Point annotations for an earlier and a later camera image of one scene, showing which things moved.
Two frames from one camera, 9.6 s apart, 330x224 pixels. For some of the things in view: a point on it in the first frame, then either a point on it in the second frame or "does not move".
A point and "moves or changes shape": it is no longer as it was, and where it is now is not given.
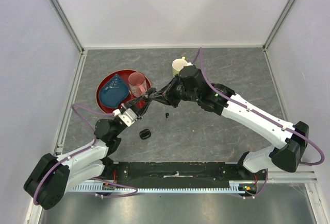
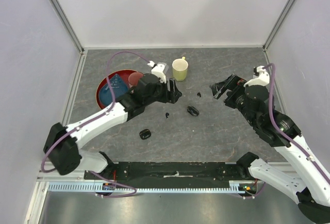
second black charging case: x=145 y=134 does not move
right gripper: x=168 y=91 -> x=233 y=82
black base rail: x=179 y=175 does not move
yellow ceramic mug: x=178 y=64 does not move
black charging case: x=150 y=90 moves or changes shape
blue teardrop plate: x=113 y=92 does not move
